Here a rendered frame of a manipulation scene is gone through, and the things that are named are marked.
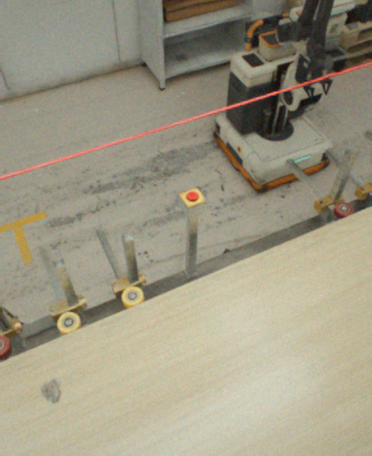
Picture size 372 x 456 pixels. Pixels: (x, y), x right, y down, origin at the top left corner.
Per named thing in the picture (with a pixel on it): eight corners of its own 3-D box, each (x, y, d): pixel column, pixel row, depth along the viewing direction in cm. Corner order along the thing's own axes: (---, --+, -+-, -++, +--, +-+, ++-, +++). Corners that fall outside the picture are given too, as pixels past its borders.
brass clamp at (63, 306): (50, 311, 185) (47, 304, 181) (83, 297, 188) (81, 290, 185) (55, 323, 181) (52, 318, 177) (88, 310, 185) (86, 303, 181)
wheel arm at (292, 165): (284, 165, 237) (286, 159, 234) (290, 163, 238) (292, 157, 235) (338, 226, 213) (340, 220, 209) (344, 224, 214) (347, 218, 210)
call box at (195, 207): (179, 207, 175) (179, 193, 169) (196, 200, 177) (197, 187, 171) (188, 220, 171) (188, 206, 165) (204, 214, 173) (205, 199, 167)
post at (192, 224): (183, 272, 209) (184, 207, 174) (194, 268, 210) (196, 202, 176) (188, 280, 206) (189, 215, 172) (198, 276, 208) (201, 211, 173)
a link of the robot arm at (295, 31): (333, -55, 207) (315, -51, 204) (352, -39, 201) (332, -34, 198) (303, 31, 245) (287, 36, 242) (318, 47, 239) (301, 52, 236)
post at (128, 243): (132, 300, 205) (120, 234, 168) (139, 297, 206) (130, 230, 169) (135, 307, 203) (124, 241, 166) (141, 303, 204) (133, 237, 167)
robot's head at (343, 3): (299, -1, 249) (315, -15, 234) (331, -9, 255) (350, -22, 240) (307, 26, 250) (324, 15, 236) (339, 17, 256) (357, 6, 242)
